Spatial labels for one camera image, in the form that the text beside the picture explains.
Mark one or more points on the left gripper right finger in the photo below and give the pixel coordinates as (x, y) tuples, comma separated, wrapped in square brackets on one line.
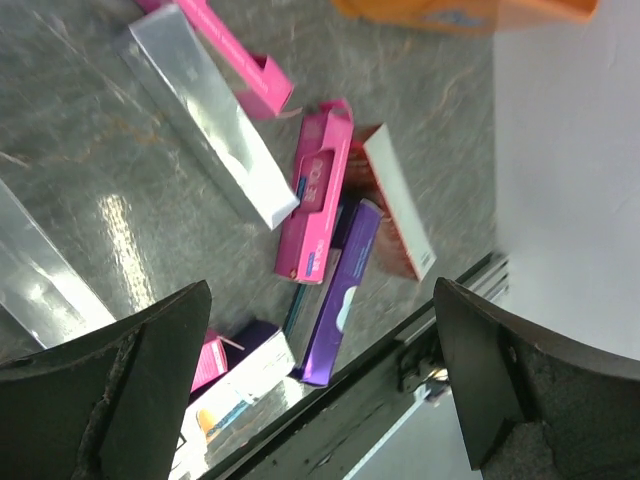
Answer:
[(532, 403)]

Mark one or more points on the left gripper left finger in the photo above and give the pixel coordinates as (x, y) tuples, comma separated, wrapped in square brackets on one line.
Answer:
[(109, 404)]

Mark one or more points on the red white toothpaste box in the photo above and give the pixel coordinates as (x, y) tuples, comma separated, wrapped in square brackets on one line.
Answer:
[(373, 170)]

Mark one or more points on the silver R&O toothpaste box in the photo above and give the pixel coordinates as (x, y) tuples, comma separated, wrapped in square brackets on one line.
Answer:
[(251, 374)]

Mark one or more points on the pink toothpaste box lying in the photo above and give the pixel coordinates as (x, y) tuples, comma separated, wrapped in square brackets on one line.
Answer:
[(212, 362)]

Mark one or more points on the purple toothpaste box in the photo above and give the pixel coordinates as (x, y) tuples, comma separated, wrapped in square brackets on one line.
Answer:
[(317, 316)]

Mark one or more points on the pink toothpaste box upright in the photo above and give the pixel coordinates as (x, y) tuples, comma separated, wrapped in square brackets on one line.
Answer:
[(319, 168)]

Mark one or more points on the pink open toothpaste box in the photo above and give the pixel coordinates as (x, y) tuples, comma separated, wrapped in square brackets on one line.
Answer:
[(267, 89)]

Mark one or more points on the orange plastic basket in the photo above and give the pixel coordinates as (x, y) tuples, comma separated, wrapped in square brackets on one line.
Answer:
[(468, 16)]

